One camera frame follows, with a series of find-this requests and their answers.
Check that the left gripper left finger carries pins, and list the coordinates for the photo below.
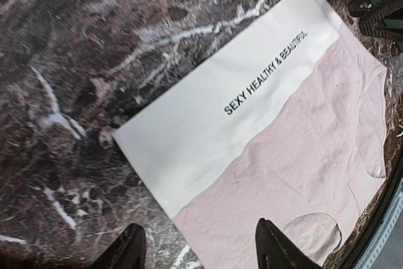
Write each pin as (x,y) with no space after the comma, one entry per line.
(128,250)

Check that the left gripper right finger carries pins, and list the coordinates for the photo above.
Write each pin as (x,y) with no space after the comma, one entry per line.
(276,251)

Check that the pink white underwear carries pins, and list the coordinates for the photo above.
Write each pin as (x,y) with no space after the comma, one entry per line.
(285,122)

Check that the black front table rail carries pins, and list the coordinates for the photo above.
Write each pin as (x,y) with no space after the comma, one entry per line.
(351,256)

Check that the white slotted cable duct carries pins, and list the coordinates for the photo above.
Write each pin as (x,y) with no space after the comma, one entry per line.
(385,247)

